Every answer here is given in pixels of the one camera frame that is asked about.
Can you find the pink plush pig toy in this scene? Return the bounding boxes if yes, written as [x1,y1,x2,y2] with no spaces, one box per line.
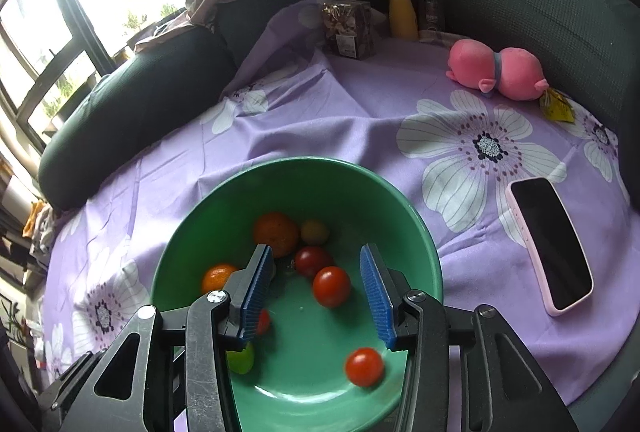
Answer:
[446,39,548,102]

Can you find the dark grey-green sofa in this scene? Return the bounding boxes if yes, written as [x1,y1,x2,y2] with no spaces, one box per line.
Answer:
[37,0,321,210]

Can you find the clear box of dried snacks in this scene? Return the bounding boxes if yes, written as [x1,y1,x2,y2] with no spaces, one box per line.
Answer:
[320,0,376,60]

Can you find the dark clear bottle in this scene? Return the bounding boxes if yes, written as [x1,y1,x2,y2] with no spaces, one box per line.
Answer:
[419,0,447,40]

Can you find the green bowl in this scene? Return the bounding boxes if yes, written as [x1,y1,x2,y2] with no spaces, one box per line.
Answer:
[150,156,443,432]

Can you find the small beige round fruit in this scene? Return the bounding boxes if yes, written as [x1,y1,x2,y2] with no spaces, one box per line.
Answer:
[300,219,330,247]

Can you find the large dark orange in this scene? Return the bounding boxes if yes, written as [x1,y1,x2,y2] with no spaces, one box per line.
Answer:
[252,212,301,259]

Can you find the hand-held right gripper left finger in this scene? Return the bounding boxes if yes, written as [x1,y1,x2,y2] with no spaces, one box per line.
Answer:
[65,243,276,432]

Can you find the purple floral cloth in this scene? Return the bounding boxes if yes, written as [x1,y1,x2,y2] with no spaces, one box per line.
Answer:
[42,0,633,432]

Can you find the small yellow wrapper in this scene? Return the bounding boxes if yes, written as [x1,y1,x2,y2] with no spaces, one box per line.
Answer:
[538,87,575,122]

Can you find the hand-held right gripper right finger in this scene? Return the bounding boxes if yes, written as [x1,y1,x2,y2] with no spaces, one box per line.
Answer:
[359,242,581,432]

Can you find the small bright mandarin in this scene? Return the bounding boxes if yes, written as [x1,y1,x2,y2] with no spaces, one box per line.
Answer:
[201,263,240,295]

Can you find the orange and white cloth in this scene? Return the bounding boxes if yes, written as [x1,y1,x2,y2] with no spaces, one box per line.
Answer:
[22,199,56,253]

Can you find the green apple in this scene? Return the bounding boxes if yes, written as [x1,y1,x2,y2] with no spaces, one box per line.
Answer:
[227,341,256,375]

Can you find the yellow bottle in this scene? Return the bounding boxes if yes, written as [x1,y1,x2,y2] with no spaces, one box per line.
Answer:
[387,0,420,40]

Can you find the phone in pink case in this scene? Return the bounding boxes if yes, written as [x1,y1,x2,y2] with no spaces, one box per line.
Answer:
[505,177,594,317]

